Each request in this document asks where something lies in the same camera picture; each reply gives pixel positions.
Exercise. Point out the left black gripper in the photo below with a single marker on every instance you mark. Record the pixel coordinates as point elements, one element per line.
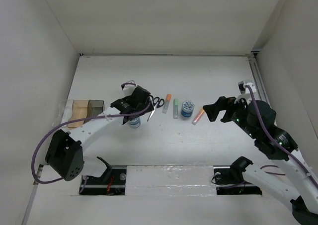
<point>149,108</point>

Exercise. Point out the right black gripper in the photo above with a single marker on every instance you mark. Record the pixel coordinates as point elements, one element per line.
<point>213,110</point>

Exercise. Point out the orange capped marker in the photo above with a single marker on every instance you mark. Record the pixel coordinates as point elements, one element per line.
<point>166,103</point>

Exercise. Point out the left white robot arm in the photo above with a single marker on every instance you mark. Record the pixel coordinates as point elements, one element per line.
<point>66,150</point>

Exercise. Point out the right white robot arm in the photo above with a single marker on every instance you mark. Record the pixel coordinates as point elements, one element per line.
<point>257,120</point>

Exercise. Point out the yellow orange highlighter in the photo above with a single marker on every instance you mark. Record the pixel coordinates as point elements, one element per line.
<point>198,116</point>

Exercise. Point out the green capped marker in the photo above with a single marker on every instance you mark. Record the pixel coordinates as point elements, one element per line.
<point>175,108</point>

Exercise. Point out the grey smoked plastic container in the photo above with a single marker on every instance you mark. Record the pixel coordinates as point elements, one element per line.
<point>94,108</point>

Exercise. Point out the clear plastic container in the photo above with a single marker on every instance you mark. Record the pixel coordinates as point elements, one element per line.
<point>64,113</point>

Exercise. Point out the black handled scissors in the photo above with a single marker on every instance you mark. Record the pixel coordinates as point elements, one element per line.
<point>157,103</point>

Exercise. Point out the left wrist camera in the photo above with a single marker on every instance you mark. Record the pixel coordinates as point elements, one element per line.
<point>130,83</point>

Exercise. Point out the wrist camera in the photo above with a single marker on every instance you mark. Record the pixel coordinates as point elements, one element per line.
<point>245,85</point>
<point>130,83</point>

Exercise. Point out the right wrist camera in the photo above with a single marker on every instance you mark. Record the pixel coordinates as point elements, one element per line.
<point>245,85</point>

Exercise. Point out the aluminium rail right edge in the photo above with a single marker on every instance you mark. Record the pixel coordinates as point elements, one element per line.
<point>257,76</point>

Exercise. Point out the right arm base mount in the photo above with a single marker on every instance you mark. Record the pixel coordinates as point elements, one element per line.
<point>229,180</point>

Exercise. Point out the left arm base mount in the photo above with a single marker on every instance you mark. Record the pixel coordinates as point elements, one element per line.
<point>112,182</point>

